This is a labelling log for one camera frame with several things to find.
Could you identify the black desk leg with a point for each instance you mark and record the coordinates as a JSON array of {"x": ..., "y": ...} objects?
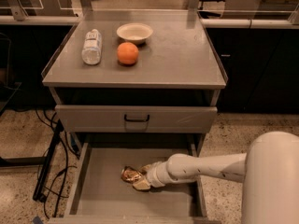
[{"x": 44, "y": 162}]

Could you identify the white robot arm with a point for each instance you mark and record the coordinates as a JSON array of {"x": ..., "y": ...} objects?
[{"x": 269, "y": 172}]

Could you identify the white paper bowl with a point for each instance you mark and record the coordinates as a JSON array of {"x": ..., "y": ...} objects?
[{"x": 136, "y": 33}]

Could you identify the grey metal drawer cabinet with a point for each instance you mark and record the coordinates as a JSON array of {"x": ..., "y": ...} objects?
[{"x": 176, "y": 66}]

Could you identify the closed grey upper drawer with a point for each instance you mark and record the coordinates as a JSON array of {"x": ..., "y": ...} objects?
[{"x": 110, "y": 118}]

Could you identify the crushed orange gold can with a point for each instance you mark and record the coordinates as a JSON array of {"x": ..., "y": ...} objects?
[{"x": 130, "y": 175}]

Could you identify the dark cabinet right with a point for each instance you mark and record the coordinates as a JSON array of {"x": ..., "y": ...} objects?
[{"x": 262, "y": 66}]

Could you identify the clear plastic water bottle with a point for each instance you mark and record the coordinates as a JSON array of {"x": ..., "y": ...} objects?
[{"x": 92, "y": 48}]

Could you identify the white horizontal rail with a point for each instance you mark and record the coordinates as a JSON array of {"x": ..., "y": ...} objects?
[{"x": 208, "y": 23}]

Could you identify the open grey lower drawer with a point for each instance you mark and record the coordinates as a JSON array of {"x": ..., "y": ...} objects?
[{"x": 100, "y": 196}]

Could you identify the black drawer handle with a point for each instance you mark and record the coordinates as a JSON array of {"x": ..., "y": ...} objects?
[{"x": 146, "y": 119}]

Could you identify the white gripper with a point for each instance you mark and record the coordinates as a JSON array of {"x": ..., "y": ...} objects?
[{"x": 154, "y": 174}]

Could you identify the orange fruit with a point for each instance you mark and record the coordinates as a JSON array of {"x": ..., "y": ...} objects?
[{"x": 127, "y": 53}]

